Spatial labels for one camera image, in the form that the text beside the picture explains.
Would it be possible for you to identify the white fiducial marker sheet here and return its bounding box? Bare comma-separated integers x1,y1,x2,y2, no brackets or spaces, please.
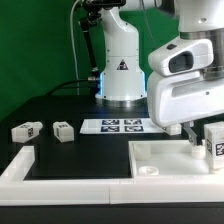
80,118,163,134

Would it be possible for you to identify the white square tabletop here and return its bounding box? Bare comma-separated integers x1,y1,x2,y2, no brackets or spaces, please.
129,140,224,184

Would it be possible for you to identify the black cable bundle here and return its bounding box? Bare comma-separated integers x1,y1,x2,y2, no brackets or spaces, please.
44,78,101,98

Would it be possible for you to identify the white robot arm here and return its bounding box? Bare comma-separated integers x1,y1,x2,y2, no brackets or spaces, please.
97,0,224,145

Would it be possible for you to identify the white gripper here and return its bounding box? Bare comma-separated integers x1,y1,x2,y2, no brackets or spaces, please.
147,71,224,146

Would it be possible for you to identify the white U-shaped obstacle fence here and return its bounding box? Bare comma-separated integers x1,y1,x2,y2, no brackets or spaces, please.
0,146,224,206

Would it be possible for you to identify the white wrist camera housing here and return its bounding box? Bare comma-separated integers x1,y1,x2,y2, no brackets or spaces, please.
148,37,214,77

